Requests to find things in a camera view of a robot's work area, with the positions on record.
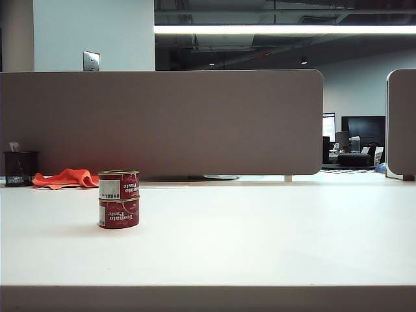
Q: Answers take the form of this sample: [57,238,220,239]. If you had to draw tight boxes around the red tomato paste can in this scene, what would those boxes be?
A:
[98,196,140,229]
[97,169,140,200]

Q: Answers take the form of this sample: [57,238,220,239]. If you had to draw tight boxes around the wide brown desk divider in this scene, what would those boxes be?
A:
[0,68,324,178]

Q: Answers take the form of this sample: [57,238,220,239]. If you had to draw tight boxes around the lit white monitor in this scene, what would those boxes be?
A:
[322,112,336,142]

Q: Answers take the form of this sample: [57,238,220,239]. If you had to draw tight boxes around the orange cloth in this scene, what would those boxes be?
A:
[32,168,100,190]

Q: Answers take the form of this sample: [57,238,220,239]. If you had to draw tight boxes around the black round ottoman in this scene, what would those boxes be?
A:
[337,153,372,166]

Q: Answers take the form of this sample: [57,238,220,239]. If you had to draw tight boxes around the long ceiling light strip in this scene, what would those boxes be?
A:
[153,25,416,34]

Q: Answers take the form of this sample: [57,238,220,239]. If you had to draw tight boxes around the large black screen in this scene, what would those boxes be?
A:
[341,115,387,153]

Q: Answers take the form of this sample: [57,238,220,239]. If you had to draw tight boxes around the black mesh pen holder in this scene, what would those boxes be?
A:
[3,150,40,187]

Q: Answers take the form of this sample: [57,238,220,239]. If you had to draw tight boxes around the brown divider with white edge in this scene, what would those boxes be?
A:
[385,68,416,180]

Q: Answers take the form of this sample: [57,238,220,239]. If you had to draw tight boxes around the metal wall switch plate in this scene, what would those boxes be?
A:
[82,50,101,72]

